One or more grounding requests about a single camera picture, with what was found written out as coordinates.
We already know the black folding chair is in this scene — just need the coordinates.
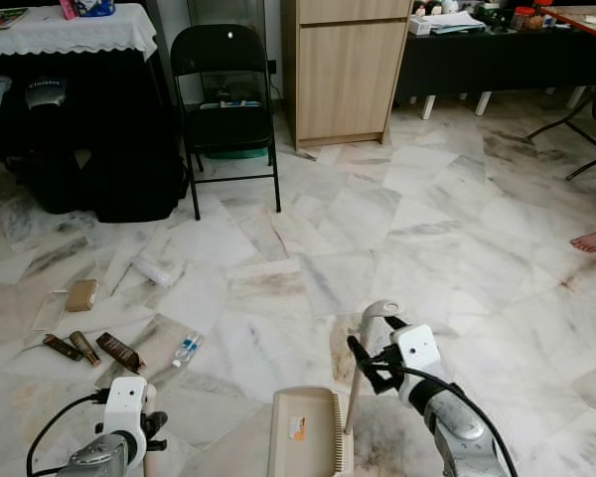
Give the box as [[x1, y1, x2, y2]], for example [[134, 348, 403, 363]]
[[171, 24, 282, 221]]

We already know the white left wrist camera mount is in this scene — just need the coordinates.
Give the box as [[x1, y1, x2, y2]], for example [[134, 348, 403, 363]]
[[107, 376, 148, 438]]

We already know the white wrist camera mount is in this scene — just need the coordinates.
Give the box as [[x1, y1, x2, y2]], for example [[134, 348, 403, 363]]
[[107, 376, 148, 438], [395, 324, 443, 384]]

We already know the tan cardboard box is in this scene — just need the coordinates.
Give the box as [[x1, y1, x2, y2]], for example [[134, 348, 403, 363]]
[[65, 279, 98, 312]]

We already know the green cover magazine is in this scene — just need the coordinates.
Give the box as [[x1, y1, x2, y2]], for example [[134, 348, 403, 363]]
[[0, 8, 29, 31]]

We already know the white paper stack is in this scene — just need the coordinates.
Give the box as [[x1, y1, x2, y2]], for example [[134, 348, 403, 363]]
[[409, 10, 486, 36]]

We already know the small clear water bottle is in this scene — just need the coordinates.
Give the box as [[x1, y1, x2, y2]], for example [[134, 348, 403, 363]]
[[172, 333, 204, 369]]

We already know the blue white container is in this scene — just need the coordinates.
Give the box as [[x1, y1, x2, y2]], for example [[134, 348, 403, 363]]
[[76, 0, 115, 19]]

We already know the cream long-handled dustpan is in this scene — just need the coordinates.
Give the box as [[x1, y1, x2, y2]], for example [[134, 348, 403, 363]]
[[268, 300, 406, 477]]

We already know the large black bag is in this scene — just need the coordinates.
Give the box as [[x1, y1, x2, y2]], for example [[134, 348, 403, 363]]
[[20, 75, 190, 223]]

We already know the black cap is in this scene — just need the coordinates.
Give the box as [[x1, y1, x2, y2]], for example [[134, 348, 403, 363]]
[[25, 78, 69, 110]]

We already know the long black table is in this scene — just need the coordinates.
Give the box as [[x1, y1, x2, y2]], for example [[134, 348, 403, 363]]
[[395, 8, 596, 105]]

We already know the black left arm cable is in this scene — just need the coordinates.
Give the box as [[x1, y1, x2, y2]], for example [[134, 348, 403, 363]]
[[25, 390, 112, 477]]

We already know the green bin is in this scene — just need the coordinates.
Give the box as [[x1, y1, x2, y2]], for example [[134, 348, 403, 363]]
[[204, 147, 269, 160]]

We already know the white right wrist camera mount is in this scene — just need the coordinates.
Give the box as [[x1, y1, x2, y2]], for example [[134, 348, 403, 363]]
[[395, 324, 443, 384]]

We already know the clear plastic wrapper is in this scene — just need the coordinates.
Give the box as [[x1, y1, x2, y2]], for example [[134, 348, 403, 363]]
[[30, 290, 69, 332]]

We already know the white lace tablecloth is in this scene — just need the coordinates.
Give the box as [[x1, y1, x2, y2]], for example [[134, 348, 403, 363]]
[[0, 5, 158, 61]]

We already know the black metal folding stand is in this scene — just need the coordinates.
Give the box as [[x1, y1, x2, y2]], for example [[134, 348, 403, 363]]
[[526, 87, 596, 182]]

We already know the light wooden cabinet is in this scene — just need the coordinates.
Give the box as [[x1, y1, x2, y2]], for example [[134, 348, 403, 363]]
[[281, 0, 415, 150]]

